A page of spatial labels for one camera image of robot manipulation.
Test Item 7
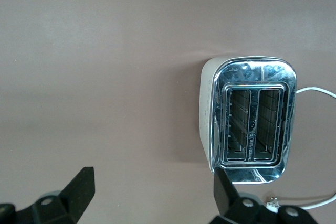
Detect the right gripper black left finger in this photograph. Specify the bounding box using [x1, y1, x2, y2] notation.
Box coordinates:
[0, 166, 95, 224]

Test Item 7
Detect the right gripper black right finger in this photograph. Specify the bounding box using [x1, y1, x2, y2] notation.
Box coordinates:
[209, 167, 323, 224]

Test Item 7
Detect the cream and chrome toaster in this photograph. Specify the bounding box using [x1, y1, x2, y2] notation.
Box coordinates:
[199, 56, 297, 185]

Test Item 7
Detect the brown table cloth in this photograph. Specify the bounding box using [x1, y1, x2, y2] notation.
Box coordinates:
[0, 0, 336, 224]

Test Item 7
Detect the white toaster power cord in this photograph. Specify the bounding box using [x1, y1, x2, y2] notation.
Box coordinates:
[264, 86, 336, 211]

